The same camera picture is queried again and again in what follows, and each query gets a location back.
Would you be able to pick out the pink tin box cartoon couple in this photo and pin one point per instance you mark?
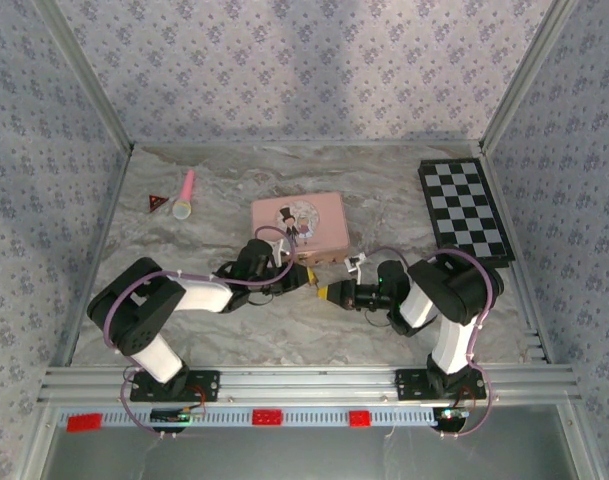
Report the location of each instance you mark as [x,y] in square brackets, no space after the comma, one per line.
[329,220]

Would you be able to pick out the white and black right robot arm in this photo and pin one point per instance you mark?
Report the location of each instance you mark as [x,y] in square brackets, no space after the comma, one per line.
[454,345]

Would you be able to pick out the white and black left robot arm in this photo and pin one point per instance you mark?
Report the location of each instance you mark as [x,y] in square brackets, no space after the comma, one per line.
[204,297]

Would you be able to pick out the pink toy microphone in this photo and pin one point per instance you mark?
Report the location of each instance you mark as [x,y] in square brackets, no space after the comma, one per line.
[184,200]

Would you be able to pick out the black and grey chessboard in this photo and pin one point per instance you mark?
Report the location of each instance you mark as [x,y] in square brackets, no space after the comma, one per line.
[464,215]

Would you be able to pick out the small red triangle piece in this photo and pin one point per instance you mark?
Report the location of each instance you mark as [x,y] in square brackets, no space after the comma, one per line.
[156,201]

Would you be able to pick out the right circuit board green light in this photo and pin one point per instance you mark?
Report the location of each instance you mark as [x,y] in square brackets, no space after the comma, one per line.
[451,414]

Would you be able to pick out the circuit board green light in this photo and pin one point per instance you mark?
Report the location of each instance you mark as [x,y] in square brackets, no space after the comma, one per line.
[451,414]
[176,415]

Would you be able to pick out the left circuit board green light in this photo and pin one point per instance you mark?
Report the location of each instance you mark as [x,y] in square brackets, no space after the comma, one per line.
[176,415]

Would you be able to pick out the aluminium mounting rail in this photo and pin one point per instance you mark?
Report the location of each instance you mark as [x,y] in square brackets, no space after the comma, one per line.
[309,385]

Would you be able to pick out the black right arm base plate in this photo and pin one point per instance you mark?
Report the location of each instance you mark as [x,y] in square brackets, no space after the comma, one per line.
[411,385]

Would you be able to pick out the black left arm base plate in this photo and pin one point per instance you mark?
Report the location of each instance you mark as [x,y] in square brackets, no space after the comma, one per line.
[206,385]

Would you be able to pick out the aluminium frame bar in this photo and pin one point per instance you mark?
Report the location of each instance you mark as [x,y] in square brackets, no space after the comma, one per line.
[96,255]

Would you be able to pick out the aluminium frame post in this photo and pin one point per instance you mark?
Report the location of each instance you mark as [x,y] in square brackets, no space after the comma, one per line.
[84,75]
[529,75]

